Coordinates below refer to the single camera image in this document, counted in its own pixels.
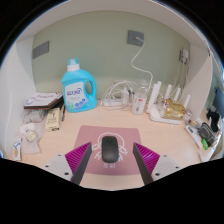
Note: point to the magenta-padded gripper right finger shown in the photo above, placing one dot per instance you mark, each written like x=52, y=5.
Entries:
x=163, y=166

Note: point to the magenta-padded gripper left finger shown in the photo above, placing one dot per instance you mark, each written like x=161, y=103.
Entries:
x=60, y=166

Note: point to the black computer mouse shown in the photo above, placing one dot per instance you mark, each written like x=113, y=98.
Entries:
x=110, y=149

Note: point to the pink mouse pad with drawing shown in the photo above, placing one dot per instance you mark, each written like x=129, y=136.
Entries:
x=88, y=136

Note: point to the clear plastic bag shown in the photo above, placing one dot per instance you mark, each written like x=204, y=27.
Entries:
x=33, y=133

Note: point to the white remote control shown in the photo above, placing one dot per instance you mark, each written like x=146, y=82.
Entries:
x=193, y=135

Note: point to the small white packet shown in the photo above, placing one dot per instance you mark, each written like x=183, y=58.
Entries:
x=17, y=148

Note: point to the green small pack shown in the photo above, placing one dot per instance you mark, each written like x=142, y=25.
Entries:
x=204, y=144

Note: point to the small yellow box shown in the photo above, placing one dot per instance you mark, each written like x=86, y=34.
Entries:
x=53, y=119

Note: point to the white router with antennas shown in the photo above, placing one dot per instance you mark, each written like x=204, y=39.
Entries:
x=155, y=113

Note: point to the grey zip pouch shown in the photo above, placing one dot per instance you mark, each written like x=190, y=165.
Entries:
x=207, y=133

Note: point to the small white jar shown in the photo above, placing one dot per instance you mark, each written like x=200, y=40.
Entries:
x=188, y=116

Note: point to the gold foil bag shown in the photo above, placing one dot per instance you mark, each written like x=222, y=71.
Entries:
x=174, y=109

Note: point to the stack of books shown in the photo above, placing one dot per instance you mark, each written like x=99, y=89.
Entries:
x=43, y=100

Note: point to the clear plastic bottle white label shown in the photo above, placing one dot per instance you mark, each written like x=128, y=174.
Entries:
x=139, y=101

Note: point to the black bag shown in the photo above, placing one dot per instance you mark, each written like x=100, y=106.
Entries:
x=213, y=118

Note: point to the blue detergent bottle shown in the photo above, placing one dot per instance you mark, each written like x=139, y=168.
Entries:
x=75, y=90

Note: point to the white shelf unit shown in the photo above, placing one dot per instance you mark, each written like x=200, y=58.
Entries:
x=15, y=93

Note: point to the black monitor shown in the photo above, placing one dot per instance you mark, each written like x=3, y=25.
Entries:
x=220, y=100

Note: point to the white wall charger adapter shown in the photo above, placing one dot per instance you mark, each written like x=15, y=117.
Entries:
x=184, y=55

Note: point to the grey blank wall plate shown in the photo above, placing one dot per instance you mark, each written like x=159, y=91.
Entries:
x=40, y=50

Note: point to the grey wall socket plate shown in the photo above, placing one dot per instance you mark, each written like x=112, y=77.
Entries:
x=135, y=37

